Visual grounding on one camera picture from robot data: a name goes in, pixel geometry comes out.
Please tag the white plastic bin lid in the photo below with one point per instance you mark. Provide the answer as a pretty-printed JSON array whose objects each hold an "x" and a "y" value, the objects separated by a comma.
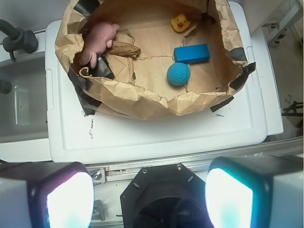
[{"x": 252, "y": 115}]

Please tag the blue rectangular block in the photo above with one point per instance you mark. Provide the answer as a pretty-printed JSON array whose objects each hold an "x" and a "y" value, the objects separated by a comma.
[{"x": 192, "y": 54}]

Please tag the crumpled brown paper liner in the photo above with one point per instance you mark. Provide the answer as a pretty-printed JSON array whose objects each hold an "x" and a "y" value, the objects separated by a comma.
[{"x": 139, "y": 88}]

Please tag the brown wood-like chunk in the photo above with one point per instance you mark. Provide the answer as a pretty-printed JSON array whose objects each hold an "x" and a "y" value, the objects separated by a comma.
[{"x": 124, "y": 49}]

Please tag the pink plush toy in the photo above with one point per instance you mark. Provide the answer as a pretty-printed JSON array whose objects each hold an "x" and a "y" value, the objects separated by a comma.
[{"x": 97, "y": 41}]

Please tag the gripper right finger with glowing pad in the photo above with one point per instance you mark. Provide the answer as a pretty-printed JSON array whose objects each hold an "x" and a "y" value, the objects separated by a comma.
[{"x": 256, "y": 192}]

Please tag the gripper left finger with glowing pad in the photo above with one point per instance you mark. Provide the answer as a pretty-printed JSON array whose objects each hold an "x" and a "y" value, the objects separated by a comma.
[{"x": 45, "y": 195}]

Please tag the black tripod legs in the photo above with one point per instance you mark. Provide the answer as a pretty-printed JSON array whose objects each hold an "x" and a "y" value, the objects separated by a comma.
[{"x": 295, "y": 114}]

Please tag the black octagonal mount plate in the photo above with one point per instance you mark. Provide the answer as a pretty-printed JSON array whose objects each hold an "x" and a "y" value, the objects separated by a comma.
[{"x": 168, "y": 196}]

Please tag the clear plastic storage bin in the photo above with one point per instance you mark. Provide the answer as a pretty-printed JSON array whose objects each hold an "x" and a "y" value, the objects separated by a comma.
[{"x": 23, "y": 99}]

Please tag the blue dimpled ball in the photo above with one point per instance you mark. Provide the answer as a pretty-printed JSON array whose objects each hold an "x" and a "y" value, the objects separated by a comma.
[{"x": 178, "y": 74}]

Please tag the yellow rubber duck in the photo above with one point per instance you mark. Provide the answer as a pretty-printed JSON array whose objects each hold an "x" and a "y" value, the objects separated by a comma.
[{"x": 180, "y": 23}]

